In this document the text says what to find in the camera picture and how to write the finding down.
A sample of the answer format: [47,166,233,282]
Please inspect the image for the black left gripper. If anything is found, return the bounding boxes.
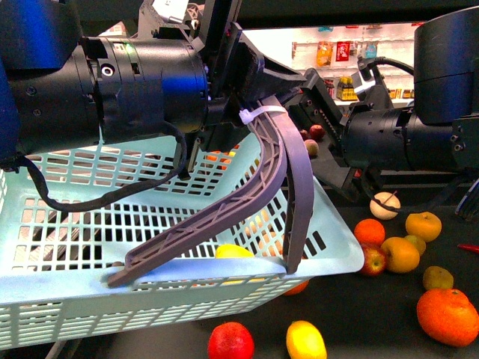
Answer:
[179,1,306,180]

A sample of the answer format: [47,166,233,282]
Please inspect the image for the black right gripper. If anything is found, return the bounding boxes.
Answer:
[286,69,382,202]

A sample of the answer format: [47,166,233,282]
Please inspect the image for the yellow lemon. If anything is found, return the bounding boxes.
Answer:
[215,244,254,259]
[286,320,327,359]

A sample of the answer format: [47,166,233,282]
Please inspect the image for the light blue shopping basket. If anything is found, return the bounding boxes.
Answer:
[1,135,363,349]

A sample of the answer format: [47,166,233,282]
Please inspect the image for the back shelf red apple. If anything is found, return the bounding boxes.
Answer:
[308,124,326,142]

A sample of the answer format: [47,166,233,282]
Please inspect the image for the back shelf dark apple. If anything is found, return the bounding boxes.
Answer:
[299,129,310,141]

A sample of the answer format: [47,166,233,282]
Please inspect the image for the back shelf peach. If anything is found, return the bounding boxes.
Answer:
[304,139,319,158]

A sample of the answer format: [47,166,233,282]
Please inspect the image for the front fruit shelf tray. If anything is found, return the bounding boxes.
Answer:
[76,206,478,358]

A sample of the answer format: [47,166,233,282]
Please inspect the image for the yellow label bottles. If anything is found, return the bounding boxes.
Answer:
[336,76,358,102]

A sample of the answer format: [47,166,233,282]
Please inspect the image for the orange snack bag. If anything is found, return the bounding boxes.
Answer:
[316,41,333,67]

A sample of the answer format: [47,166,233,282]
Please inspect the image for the red snack bag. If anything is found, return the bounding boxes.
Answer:
[335,41,350,62]

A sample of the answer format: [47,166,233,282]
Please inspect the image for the white pear far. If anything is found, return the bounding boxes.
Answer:
[370,191,401,220]

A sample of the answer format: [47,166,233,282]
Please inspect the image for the small orange mandarin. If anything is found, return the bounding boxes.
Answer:
[353,218,385,246]

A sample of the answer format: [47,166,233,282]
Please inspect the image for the yellow orange fruit upper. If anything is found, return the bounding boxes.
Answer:
[405,212,442,243]

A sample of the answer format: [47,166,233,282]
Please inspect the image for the yellow orange fruit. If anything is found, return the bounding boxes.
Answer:
[381,237,420,274]
[405,212,442,243]

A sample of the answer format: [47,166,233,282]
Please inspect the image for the brown kiwi upper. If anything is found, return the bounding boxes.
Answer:
[404,234,427,256]

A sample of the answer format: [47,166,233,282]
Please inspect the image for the brown kiwi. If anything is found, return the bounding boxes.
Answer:
[404,234,427,256]
[422,266,454,290]

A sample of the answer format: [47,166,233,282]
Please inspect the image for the large orange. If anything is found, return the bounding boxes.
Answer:
[283,280,309,296]

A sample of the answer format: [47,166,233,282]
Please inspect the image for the red chili pepper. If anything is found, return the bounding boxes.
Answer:
[457,244,479,254]

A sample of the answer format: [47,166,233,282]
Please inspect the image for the red pomegranate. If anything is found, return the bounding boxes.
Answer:
[207,322,254,359]

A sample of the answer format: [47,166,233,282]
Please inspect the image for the orange at bottom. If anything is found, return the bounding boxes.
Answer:
[416,289,478,348]

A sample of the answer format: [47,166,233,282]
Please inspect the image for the white cable tie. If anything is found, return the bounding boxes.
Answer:
[239,105,287,125]

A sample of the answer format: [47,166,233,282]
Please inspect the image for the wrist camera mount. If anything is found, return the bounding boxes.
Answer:
[137,0,204,40]

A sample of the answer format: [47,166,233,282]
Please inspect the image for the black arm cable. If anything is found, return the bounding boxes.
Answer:
[0,119,188,213]

